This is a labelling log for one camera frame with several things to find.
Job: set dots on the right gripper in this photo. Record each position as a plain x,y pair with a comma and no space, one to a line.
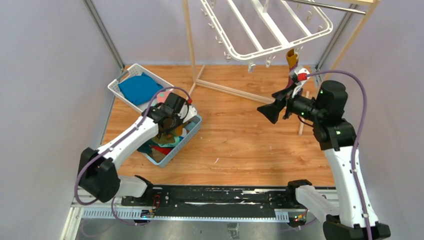
272,110

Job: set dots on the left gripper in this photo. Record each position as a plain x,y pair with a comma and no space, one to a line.
180,122

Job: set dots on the pink patterned sock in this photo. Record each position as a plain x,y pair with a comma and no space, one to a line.
162,96

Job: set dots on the dark green sock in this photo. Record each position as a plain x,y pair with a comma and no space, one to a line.
145,149

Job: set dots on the maroon striped sock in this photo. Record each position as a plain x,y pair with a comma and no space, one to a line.
292,61

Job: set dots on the white clip sock hanger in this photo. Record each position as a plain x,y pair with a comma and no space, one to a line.
256,31

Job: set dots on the teal and white sock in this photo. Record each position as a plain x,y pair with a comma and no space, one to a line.
183,134

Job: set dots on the beige sock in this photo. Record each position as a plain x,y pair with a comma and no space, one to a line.
163,150

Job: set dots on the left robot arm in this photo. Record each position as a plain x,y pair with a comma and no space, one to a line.
98,168

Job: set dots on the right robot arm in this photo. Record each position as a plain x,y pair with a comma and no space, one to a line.
354,217

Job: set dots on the light blue plastic basket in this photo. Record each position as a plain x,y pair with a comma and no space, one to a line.
197,121

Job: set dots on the white plastic basket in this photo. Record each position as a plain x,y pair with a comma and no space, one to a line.
134,70

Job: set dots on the blue cloth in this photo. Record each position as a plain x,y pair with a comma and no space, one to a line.
139,89

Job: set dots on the wooden drying rack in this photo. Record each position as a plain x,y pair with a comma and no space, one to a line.
348,39

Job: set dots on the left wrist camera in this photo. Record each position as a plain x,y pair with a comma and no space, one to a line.
187,112

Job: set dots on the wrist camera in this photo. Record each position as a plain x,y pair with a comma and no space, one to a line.
187,112
299,76

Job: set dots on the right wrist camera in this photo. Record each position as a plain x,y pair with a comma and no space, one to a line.
299,76

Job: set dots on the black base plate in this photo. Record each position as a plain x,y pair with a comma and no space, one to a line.
219,203

